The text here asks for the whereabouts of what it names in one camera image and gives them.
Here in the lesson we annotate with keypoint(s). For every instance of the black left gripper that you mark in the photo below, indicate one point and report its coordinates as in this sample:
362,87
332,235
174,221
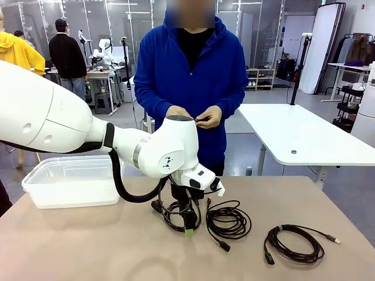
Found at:
180,193

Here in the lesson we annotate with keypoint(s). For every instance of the small grey cup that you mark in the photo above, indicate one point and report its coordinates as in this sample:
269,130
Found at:
249,171

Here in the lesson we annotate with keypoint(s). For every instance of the black camera tripod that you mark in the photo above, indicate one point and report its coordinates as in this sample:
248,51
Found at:
126,58

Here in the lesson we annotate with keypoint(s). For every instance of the black luggage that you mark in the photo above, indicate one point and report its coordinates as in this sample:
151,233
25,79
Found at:
285,70

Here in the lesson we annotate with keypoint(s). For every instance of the wooden shoe rack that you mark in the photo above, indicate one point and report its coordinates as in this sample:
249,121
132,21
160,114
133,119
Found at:
260,77

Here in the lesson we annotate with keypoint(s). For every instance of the person's right forearm blue sleeve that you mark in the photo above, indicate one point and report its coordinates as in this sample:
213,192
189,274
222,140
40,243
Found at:
149,102

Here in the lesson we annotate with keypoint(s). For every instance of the black pole stand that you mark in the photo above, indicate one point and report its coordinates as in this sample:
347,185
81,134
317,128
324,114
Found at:
300,73

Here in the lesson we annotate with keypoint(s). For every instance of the small white robot arm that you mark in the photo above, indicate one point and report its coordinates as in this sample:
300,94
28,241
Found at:
103,47

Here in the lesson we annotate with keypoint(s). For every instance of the grey workbench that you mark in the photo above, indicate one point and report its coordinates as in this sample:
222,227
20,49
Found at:
99,74

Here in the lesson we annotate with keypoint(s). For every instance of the person's left forearm blue sleeve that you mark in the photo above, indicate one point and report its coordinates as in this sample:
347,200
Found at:
234,99

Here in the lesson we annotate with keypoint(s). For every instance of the white table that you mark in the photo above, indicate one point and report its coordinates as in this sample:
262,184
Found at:
293,128

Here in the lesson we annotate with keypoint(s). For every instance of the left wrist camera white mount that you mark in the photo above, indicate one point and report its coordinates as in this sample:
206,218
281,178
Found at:
221,190

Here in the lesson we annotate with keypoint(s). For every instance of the person in black jacket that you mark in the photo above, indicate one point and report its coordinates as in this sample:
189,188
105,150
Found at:
66,55

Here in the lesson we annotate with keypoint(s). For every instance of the white desk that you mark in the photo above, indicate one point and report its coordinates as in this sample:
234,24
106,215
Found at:
351,68

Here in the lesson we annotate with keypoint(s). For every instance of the person in blue hoodie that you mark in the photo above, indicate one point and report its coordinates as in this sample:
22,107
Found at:
181,82

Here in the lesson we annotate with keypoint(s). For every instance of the grey step stool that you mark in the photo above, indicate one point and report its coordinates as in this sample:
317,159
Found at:
102,102

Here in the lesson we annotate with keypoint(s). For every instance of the dark haired person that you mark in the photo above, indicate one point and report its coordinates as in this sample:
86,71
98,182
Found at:
20,34

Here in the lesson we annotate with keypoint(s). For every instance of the white folding partition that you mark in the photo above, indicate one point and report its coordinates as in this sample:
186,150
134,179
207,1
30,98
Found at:
319,44

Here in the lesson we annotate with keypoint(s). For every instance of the clear plastic storage container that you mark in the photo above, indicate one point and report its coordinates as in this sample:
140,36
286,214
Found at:
73,187

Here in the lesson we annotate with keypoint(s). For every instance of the person's right hand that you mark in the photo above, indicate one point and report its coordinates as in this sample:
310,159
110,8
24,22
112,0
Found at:
177,110

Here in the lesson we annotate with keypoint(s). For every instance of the clothes rack with garments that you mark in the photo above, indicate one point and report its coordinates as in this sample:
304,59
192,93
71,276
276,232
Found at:
359,48

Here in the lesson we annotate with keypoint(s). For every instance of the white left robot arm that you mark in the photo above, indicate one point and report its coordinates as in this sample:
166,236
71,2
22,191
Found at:
44,111

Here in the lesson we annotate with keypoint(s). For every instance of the person in yellow hoodie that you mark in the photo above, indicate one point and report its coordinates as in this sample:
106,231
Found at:
20,55

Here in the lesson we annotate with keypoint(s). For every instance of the person's left hand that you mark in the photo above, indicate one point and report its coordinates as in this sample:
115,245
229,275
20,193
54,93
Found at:
212,118

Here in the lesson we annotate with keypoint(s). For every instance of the black utility cart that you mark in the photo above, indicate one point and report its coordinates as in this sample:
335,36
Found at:
348,108

